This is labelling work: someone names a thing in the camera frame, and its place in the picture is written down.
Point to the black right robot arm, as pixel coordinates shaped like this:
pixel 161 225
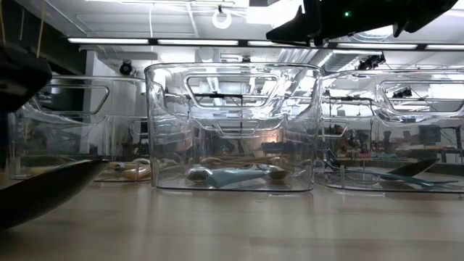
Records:
pixel 424 14

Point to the gold spoon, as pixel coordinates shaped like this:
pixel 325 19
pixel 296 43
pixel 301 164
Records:
pixel 235 160

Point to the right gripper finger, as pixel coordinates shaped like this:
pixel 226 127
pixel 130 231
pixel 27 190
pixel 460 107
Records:
pixel 290 32

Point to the black ceiling track fixture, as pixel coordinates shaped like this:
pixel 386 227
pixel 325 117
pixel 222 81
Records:
pixel 370 62

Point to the long ceiling light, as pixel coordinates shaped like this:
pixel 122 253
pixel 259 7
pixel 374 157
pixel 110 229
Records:
pixel 195 42

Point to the black round camera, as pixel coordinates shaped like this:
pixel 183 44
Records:
pixel 125 68

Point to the narrow clear plastic bin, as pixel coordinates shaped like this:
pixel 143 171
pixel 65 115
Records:
pixel 232 108
pixel 362 145
pixel 90 137

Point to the wide clear plastic bin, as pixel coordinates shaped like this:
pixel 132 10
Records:
pixel 237 127

